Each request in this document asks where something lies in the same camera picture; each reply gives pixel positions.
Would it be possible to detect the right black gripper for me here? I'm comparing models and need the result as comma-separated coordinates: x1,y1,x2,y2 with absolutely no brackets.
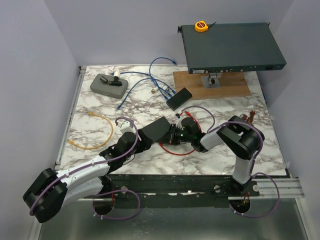
158,124,194,146

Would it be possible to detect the black TP-Link network switch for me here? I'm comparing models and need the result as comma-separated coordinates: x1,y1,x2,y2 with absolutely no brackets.
141,116,171,142

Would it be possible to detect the red ethernet cable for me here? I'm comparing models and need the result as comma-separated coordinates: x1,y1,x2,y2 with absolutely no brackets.
158,111,203,156

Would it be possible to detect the long blue ethernet cable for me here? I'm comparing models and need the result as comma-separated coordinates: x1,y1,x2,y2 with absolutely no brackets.
116,71,166,110

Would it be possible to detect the red-brown handle tool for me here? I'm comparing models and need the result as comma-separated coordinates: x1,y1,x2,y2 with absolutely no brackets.
239,110,256,125

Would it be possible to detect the yellow ethernet cable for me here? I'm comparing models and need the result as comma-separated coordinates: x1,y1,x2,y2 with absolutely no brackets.
67,111,114,150

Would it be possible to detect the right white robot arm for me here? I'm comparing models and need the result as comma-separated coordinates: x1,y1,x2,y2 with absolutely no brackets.
157,115,265,196

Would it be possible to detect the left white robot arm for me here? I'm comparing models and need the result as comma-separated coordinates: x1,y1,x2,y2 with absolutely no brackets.
22,129,155,223

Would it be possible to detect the grey metal stand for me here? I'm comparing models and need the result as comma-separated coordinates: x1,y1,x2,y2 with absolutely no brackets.
201,73,222,89

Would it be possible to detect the black T-shaped fitting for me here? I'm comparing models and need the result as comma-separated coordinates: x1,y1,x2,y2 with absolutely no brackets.
99,75,123,87

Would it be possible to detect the grey case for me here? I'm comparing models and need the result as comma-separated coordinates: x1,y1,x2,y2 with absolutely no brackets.
90,73,129,99

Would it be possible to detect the wooden board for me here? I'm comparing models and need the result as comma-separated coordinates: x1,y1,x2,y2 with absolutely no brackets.
173,71,251,100

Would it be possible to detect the dark green rack unit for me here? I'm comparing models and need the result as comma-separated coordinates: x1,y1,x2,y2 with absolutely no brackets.
177,22,287,74

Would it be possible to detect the yellow tape measure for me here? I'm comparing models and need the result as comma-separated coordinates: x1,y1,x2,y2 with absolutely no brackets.
194,20,217,33

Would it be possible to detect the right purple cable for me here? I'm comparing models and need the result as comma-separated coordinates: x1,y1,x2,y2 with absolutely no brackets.
178,106,281,218

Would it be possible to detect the purple cable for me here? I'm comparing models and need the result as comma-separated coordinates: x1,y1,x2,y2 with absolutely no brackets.
28,116,141,221
178,106,281,218

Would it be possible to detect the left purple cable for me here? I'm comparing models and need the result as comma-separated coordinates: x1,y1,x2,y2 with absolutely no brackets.
28,116,141,221

